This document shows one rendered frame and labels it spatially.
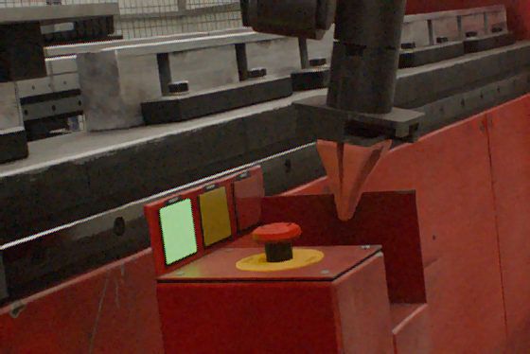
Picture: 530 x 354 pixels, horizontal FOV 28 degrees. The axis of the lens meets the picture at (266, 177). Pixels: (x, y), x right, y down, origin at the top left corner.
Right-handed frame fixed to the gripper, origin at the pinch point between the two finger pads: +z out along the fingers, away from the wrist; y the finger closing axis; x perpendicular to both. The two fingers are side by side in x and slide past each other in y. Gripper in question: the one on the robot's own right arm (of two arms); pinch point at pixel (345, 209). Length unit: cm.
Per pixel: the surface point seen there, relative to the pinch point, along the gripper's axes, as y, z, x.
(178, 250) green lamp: 10.0, 3.3, 11.5
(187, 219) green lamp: 10.5, 1.1, 9.4
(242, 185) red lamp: 10.6, 0.0, -0.8
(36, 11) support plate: 15.0, -16.2, 25.4
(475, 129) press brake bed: 17, 10, -113
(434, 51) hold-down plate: 27, -3, -113
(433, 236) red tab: 14, 24, -83
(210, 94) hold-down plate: 29.9, -2.6, -29.1
